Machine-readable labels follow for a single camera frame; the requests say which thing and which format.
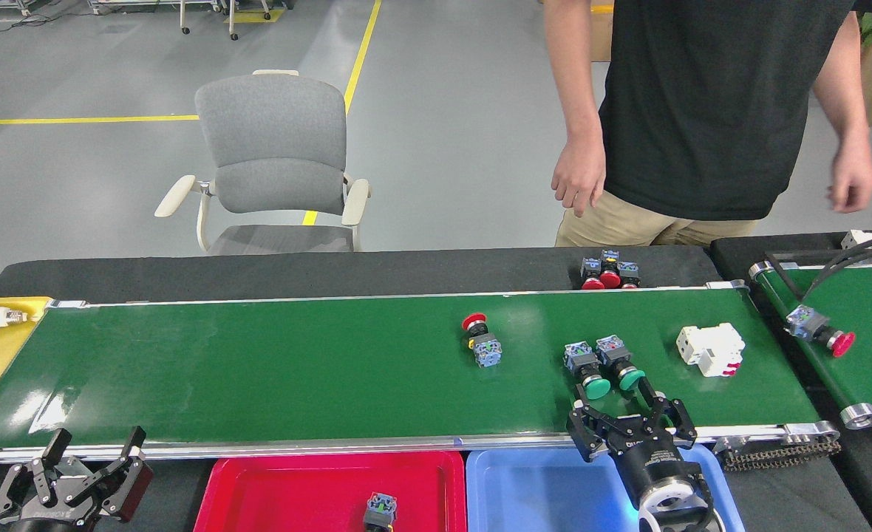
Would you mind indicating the person's right hand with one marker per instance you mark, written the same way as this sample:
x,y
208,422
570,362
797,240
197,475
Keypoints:
x,y
580,174

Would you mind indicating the person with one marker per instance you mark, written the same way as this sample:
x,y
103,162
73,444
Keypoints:
x,y
709,111

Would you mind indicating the blue plastic tray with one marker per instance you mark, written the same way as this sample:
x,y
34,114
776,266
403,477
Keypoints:
x,y
539,495

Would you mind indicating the person's right forearm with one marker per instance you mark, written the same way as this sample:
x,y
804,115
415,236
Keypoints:
x,y
580,89

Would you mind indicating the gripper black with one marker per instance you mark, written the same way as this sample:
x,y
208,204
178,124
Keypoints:
x,y
646,458
52,513

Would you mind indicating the person's left forearm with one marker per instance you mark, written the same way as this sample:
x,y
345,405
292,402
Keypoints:
x,y
846,103

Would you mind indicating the person's left hand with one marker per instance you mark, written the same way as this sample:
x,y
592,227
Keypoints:
x,y
853,177

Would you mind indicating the black triangular guide frame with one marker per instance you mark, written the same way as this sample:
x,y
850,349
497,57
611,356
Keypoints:
x,y
785,277

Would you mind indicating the grey office chair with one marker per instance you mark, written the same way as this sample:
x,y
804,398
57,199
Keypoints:
x,y
277,140

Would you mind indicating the long green conveyor belt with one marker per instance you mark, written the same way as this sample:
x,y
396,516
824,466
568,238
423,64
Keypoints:
x,y
332,369

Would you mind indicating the red push button yellow collar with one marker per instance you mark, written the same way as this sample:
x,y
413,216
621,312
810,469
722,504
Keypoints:
x,y
486,349

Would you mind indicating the red plastic tray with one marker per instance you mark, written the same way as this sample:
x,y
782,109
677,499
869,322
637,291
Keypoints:
x,y
295,495

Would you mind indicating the white wheeled rack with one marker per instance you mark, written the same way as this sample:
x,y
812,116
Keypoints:
x,y
185,22
232,26

